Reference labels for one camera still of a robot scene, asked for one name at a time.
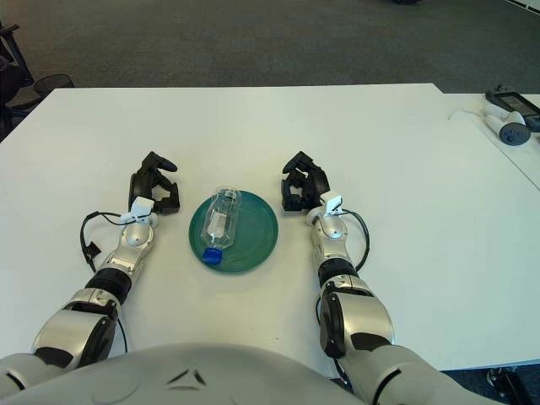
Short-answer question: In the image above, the green round plate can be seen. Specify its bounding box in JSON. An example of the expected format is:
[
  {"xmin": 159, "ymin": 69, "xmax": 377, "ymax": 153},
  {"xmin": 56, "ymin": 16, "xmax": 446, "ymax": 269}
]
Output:
[{"xmin": 188, "ymin": 189, "xmax": 281, "ymax": 277}]

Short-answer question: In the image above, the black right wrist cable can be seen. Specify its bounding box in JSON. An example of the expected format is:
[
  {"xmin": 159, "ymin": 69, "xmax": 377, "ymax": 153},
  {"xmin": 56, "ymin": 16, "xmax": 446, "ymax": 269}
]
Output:
[{"xmin": 339, "ymin": 209, "xmax": 371, "ymax": 271}]

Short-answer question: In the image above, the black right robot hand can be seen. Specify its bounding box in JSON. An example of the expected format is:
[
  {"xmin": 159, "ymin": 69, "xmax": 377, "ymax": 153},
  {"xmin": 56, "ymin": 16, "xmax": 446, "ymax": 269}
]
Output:
[{"xmin": 280, "ymin": 150, "xmax": 331, "ymax": 213}]

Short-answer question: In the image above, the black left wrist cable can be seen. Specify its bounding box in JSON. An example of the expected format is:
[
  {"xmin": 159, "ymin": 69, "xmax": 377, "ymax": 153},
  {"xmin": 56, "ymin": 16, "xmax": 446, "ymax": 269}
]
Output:
[{"xmin": 79, "ymin": 210, "xmax": 132, "ymax": 274}]

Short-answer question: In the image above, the white thin cable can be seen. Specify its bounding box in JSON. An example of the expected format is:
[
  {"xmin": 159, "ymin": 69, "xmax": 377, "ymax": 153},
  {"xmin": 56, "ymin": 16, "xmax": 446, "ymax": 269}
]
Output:
[{"xmin": 447, "ymin": 108, "xmax": 486, "ymax": 123}]

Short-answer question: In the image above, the black right elbow cable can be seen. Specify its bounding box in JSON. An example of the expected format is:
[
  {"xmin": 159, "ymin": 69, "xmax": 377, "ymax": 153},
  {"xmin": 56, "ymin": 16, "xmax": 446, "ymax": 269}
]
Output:
[{"xmin": 314, "ymin": 297, "xmax": 354, "ymax": 392}]

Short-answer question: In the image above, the black wire mesh wastebasket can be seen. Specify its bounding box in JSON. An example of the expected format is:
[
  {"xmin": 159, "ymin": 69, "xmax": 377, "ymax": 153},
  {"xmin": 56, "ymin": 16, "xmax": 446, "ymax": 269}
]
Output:
[{"xmin": 33, "ymin": 73, "xmax": 76, "ymax": 96}]

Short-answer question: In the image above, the clear bottle blue cap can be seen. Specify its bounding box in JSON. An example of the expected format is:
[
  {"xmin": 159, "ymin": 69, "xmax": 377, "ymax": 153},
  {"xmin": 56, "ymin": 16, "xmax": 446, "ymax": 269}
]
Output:
[{"xmin": 200, "ymin": 184, "xmax": 242, "ymax": 266}]

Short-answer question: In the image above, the black elbow cable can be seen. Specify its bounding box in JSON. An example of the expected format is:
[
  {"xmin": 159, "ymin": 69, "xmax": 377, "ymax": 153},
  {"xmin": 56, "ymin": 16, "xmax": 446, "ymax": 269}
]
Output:
[
  {"xmin": 116, "ymin": 316, "xmax": 129, "ymax": 354},
  {"xmin": 314, "ymin": 297, "xmax": 354, "ymax": 392}
]

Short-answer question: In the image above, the grey white VR controller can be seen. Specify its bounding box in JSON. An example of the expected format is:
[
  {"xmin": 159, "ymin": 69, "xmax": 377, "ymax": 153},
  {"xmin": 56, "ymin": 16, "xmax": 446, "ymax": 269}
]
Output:
[{"xmin": 483, "ymin": 105, "xmax": 532, "ymax": 147}]

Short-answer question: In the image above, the black office chair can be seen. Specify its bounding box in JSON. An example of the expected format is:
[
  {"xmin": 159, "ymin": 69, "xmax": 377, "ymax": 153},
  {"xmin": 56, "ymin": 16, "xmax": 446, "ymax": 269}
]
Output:
[{"xmin": 0, "ymin": 23, "xmax": 39, "ymax": 132}]

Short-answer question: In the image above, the black left elbow cable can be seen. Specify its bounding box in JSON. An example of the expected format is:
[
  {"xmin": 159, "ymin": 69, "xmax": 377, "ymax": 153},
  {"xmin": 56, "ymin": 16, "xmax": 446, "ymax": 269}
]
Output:
[{"xmin": 116, "ymin": 316, "xmax": 129, "ymax": 354}]

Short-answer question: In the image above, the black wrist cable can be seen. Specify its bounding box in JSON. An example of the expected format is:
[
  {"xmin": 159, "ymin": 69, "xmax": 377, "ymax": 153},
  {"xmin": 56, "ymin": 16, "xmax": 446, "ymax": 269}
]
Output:
[
  {"xmin": 79, "ymin": 210, "xmax": 132, "ymax": 274},
  {"xmin": 339, "ymin": 209, "xmax": 371, "ymax": 271}
]

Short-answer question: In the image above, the black handheld remote controller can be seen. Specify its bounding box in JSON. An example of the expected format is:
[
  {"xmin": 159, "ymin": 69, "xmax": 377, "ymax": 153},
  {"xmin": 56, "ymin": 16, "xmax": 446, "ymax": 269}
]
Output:
[{"xmin": 484, "ymin": 85, "xmax": 540, "ymax": 132}]

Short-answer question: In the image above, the black table leg caster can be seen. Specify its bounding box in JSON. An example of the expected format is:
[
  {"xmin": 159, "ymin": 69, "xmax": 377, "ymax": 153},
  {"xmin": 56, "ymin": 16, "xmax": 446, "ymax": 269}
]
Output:
[{"xmin": 484, "ymin": 366, "xmax": 540, "ymax": 405}]

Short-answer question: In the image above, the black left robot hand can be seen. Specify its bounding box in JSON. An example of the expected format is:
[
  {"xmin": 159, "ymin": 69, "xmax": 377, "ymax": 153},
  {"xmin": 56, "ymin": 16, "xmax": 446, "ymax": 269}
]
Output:
[{"xmin": 128, "ymin": 151, "xmax": 181, "ymax": 214}]

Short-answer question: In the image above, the grey robot torso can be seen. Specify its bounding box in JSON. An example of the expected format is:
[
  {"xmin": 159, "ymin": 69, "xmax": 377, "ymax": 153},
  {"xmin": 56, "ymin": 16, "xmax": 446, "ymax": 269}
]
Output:
[{"xmin": 0, "ymin": 342, "xmax": 359, "ymax": 405}]

